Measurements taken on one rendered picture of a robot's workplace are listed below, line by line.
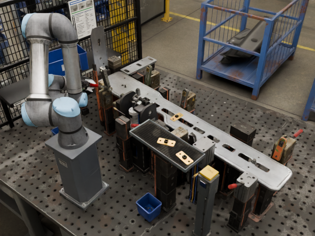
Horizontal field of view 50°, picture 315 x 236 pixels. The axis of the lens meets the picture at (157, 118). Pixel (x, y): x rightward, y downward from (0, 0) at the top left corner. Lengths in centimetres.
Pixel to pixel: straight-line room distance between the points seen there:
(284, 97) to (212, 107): 168
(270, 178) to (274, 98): 243
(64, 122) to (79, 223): 58
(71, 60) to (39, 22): 22
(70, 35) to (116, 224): 99
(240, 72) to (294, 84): 68
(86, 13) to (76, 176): 128
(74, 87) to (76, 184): 51
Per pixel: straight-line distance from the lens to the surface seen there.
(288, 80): 449
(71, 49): 174
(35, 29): 173
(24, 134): 255
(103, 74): 212
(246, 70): 424
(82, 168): 179
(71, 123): 165
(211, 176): 149
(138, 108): 183
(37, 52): 172
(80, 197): 195
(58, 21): 171
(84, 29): 264
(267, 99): 406
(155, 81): 238
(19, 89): 241
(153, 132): 167
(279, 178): 177
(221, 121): 251
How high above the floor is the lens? 226
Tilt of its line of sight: 39 degrees down
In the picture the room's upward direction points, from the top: 1 degrees counter-clockwise
